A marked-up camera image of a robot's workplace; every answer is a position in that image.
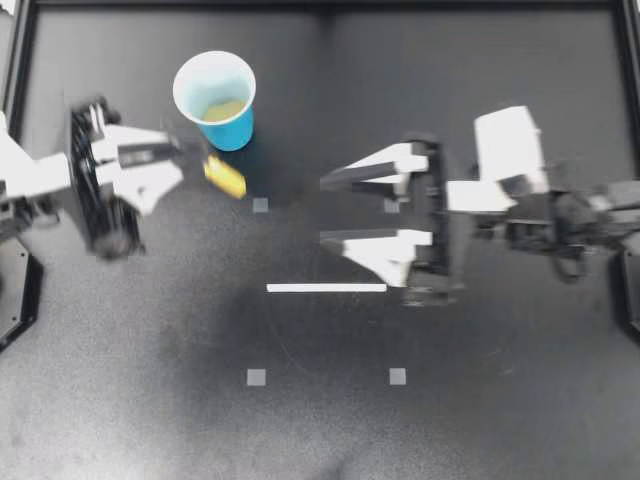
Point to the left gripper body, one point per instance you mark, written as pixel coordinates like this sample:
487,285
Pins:
85,165

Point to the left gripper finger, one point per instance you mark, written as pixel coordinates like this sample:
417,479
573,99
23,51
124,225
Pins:
145,185
130,140

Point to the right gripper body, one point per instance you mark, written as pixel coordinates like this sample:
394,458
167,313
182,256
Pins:
437,220

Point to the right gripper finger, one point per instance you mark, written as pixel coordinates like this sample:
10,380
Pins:
385,255
395,162

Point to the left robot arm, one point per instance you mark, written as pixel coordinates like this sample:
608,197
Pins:
15,220

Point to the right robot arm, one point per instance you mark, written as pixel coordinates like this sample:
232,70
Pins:
560,220

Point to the blue plastic cup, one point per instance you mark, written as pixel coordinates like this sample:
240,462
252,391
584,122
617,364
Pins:
230,135

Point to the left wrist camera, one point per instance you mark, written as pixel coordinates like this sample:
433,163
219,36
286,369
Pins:
30,170

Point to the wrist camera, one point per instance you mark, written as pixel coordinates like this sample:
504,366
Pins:
30,170
505,145

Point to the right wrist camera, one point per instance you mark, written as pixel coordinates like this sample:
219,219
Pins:
505,145

